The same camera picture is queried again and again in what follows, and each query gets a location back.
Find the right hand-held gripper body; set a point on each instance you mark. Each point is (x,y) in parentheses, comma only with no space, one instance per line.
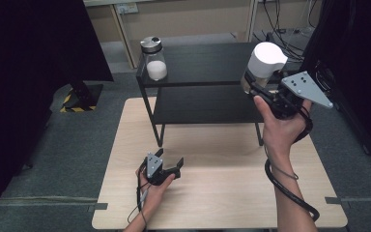
(306,87)

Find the white wall socket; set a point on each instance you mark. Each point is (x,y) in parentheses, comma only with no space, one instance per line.
(127,8)

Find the grey floor tape strip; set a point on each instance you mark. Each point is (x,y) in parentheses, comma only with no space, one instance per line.
(97,207)
(332,200)

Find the glass jar with metal lid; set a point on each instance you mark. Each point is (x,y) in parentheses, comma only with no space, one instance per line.
(156,69)

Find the black curtain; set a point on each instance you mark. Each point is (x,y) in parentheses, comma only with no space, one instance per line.
(29,80)
(354,64)

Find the person's right hand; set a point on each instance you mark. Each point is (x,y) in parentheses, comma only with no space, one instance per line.
(280,132)

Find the beige cabinet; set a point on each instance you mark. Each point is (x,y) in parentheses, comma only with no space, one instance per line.
(186,22)

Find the yellow black striped stand base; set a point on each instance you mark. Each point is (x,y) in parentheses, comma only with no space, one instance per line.
(82,100)

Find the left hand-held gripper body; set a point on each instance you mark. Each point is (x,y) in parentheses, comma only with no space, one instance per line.
(154,166)

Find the black metal shelf rack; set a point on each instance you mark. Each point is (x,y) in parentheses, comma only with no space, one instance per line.
(206,106)

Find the person's left hand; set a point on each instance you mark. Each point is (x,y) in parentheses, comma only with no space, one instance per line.
(153,196)

